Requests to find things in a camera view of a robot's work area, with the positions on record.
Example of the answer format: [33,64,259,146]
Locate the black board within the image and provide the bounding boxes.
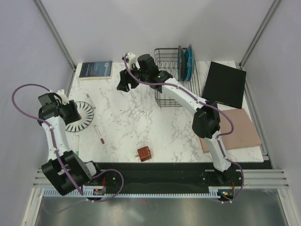
[202,62,246,109]

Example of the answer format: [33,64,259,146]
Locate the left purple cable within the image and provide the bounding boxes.
[11,83,125,214]

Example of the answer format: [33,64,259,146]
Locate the white green marker pen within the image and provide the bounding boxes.
[75,135,80,156]

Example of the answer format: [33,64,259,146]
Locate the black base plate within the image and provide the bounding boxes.
[84,161,272,194]

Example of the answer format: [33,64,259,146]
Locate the purple cable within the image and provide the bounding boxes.
[11,83,125,214]
[122,53,246,204]

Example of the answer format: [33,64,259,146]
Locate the blue polka dot plate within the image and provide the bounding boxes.
[183,48,189,81]

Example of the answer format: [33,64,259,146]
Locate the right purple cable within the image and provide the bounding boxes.
[122,53,246,204]

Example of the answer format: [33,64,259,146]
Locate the wire dish rack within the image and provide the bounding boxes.
[154,47,201,107]

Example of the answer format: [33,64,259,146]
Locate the dark blue book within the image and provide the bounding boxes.
[79,61,112,80]

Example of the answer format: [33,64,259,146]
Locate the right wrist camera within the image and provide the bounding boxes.
[122,52,137,70]

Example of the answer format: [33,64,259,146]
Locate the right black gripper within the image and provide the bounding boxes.
[117,63,149,93]

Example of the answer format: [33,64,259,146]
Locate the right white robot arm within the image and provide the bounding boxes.
[117,52,234,186]

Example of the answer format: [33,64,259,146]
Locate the red cube power adapter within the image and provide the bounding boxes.
[135,146,152,162]

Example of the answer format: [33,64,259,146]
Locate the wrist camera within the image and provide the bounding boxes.
[122,52,137,70]
[56,89,69,105]

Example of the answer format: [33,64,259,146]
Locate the dark teal floral plate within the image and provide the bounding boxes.
[177,46,185,81]

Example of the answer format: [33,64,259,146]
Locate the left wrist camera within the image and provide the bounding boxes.
[56,89,69,105]

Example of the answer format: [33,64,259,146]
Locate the red tipped tube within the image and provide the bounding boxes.
[94,125,105,144]

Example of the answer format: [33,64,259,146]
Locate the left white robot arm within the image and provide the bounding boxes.
[38,89,103,195]

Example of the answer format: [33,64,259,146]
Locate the white slotted cable duct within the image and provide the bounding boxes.
[43,187,221,198]

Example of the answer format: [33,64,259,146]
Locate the grey-green round plate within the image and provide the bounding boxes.
[188,44,195,81]

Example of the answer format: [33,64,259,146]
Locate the pink board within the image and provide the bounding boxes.
[199,107,262,154]

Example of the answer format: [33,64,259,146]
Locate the white striped plate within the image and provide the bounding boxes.
[65,101,94,132]

